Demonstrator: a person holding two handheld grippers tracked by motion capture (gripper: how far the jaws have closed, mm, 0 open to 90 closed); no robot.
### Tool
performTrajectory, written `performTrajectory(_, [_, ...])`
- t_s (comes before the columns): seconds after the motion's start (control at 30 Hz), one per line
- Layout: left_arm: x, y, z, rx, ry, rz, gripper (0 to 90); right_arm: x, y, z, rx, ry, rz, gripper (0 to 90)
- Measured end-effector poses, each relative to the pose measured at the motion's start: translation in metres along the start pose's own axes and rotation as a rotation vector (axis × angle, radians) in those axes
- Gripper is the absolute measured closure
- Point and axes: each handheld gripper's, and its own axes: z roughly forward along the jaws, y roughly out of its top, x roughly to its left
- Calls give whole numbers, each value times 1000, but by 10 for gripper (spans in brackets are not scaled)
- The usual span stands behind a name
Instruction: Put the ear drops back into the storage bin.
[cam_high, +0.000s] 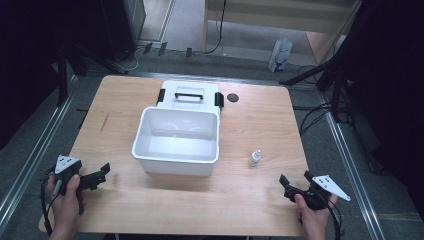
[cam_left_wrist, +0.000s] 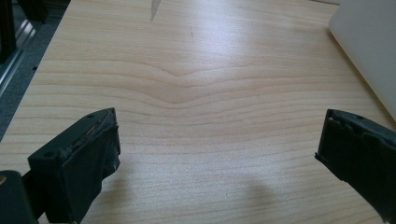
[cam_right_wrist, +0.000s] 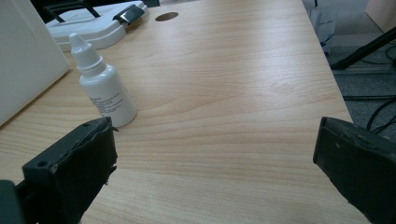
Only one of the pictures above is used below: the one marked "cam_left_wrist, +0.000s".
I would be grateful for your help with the black stand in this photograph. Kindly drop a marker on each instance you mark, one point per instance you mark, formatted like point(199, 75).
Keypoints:
point(7, 28)

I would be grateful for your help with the metal frame rail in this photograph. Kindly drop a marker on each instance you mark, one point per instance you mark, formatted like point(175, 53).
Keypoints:
point(14, 62)

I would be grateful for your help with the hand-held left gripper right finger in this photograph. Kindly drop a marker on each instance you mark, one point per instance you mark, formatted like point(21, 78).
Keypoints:
point(361, 149)

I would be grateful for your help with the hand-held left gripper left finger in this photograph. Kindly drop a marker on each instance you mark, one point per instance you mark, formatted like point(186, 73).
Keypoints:
point(77, 161)

